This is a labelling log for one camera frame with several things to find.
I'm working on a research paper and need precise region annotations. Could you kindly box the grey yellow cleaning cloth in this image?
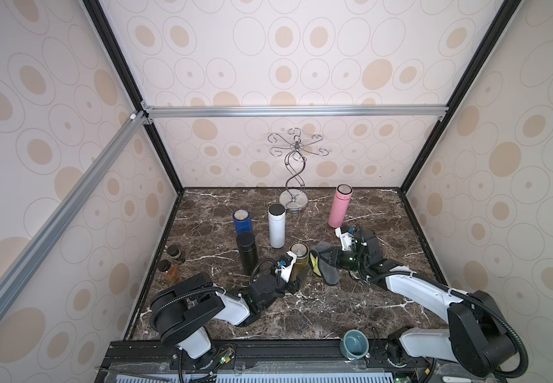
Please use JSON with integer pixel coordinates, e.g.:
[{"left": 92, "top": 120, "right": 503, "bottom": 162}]
[{"left": 309, "top": 241, "right": 340, "bottom": 287}]

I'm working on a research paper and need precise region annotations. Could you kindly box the gold thermos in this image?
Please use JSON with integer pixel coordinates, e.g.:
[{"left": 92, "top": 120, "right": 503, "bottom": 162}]
[{"left": 289, "top": 242, "right": 309, "bottom": 281}]

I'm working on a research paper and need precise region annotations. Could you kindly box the pink thermos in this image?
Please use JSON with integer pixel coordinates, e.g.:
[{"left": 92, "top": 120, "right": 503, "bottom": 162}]
[{"left": 328, "top": 184, "right": 353, "bottom": 228}]

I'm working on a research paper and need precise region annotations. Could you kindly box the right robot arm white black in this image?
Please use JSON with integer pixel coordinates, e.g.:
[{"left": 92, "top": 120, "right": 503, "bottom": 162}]
[{"left": 311, "top": 226, "right": 529, "bottom": 378}]

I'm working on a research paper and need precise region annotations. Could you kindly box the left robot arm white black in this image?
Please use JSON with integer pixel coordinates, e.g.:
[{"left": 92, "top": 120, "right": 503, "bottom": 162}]
[{"left": 150, "top": 271, "right": 300, "bottom": 362}]

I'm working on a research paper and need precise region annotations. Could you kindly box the black thermos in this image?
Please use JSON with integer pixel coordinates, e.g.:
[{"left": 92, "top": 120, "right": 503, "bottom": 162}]
[{"left": 236, "top": 231, "right": 259, "bottom": 275}]

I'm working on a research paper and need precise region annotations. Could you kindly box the blue thermos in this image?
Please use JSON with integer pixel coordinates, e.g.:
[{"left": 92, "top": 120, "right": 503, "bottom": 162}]
[{"left": 233, "top": 209, "right": 252, "bottom": 236}]

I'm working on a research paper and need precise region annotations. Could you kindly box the white thermos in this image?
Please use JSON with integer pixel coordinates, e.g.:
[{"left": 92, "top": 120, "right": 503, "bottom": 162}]
[{"left": 268, "top": 204, "right": 286, "bottom": 249}]

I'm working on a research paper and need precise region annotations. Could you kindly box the silver metal cup stand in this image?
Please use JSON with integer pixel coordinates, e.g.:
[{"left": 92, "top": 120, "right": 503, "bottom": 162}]
[{"left": 268, "top": 128, "right": 329, "bottom": 212}]

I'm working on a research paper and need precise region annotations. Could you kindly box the teal ceramic mug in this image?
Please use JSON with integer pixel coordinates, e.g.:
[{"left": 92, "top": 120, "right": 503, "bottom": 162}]
[{"left": 339, "top": 330, "right": 370, "bottom": 361}]

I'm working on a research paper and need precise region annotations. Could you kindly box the orange spice jar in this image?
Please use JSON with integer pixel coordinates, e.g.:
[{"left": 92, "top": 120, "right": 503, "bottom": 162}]
[{"left": 156, "top": 259, "right": 180, "bottom": 284}]

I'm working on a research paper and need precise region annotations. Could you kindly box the dark lid spice jar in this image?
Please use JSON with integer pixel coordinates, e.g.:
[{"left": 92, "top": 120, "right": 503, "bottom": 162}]
[{"left": 166, "top": 244, "right": 186, "bottom": 265}]

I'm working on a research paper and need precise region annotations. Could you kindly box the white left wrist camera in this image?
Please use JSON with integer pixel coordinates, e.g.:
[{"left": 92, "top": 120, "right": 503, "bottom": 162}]
[{"left": 276, "top": 252, "right": 297, "bottom": 282}]

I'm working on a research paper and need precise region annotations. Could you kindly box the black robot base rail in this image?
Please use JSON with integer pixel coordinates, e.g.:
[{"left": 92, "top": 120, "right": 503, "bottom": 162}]
[{"left": 96, "top": 339, "right": 444, "bottom": 382}]

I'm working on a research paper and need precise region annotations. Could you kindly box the horizontal aluminium frame bar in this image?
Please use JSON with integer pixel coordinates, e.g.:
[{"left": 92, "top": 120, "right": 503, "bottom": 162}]
[{"left": 146, "top": 104, "right": 449, "bottom": 119}]

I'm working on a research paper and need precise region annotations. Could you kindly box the left aluminium frame bar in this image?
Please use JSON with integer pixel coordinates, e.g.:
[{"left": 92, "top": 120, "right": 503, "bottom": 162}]
[{"left": 0, "top": 110, "right": 148, "bottom": 321}]

